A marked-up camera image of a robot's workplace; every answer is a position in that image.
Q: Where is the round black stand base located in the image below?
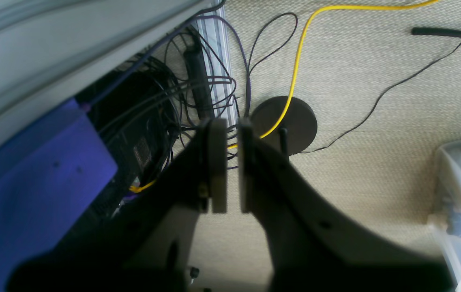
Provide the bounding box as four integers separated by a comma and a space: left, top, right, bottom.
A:
251, 96, 318, 156

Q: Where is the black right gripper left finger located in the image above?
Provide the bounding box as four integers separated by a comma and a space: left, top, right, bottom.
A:
7, 118, 227, 292

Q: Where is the blue cover sheet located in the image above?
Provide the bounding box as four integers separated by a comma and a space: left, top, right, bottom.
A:
0, 99, 117, 292

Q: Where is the thin black floor cable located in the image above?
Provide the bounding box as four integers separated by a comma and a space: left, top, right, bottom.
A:
300, 22, 461, 155

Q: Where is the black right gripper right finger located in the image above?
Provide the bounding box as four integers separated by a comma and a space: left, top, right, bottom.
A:
238, 120, 453, 292

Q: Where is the yellow cable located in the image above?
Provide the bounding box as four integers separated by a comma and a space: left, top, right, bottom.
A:
130, 0, 440, 193

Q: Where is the aluminium frame rail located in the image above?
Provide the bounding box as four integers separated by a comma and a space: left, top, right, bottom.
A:
193, 18, 238, 126

